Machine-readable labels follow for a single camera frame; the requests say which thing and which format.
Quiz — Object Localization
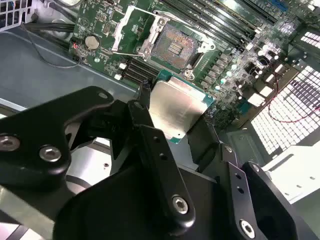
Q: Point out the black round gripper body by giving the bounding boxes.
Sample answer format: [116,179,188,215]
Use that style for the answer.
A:
[52,164,233,240]

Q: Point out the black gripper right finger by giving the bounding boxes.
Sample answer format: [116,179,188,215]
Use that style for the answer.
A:
[186,117,300,240]

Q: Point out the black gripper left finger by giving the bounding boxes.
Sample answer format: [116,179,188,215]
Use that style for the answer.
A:
[0,83,197,238]

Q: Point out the silver CPU with green edge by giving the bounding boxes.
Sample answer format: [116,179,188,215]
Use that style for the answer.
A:
[148,69,217,146]

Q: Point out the metal socket cover frame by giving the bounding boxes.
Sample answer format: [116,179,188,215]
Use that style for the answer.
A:
[111,5,168,57]

